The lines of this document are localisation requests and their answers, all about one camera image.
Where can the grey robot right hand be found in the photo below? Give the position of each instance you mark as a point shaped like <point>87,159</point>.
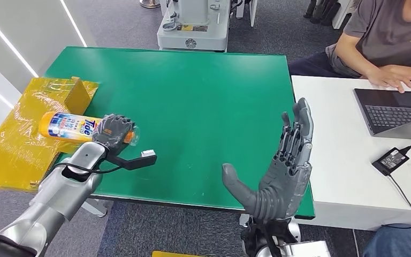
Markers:
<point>283,188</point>

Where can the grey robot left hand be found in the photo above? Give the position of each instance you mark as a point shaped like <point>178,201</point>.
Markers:
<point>113,133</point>

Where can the orange detergent bottle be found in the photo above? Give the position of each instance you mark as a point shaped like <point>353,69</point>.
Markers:
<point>67,127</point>

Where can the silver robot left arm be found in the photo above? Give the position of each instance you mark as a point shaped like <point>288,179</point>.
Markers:
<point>56,198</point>

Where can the person's right forearm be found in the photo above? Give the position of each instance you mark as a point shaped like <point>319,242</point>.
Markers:
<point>351,56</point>

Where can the white table leg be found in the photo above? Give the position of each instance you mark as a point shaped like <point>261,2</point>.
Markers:
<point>93,207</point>
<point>243,220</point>

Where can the yellow wrapped cardboard box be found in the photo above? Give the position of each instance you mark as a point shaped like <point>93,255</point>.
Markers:
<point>14,156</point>

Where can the black power adapter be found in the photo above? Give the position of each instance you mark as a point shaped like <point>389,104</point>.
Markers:
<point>390,161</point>

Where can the white machine base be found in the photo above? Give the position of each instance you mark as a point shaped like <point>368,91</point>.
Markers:
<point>190,35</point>

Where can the grey laptop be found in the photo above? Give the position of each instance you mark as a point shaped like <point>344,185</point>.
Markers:
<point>390,115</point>

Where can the person's leg in jeans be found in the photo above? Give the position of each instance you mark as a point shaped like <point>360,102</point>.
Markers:
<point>400,244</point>

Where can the yellow object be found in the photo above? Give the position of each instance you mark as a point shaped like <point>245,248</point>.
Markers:
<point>170,254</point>

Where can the chrome stand base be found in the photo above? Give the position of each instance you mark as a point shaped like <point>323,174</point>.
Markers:
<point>149,3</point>

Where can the person's right hand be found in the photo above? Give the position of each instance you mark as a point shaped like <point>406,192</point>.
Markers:
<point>386,76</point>

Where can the white furniture panel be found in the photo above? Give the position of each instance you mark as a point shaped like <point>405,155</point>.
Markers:
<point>252,14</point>

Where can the black shoes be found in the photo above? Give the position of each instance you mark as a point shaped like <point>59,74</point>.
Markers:
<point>320,12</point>

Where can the person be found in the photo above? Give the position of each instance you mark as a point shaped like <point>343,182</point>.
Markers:
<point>382,35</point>

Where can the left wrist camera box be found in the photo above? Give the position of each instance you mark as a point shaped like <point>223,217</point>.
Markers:
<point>138,162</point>

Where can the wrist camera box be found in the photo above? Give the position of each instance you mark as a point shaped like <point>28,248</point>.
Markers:
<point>138,162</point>
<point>308,250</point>

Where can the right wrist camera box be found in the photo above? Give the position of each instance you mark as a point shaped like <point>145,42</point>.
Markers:
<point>308,250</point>

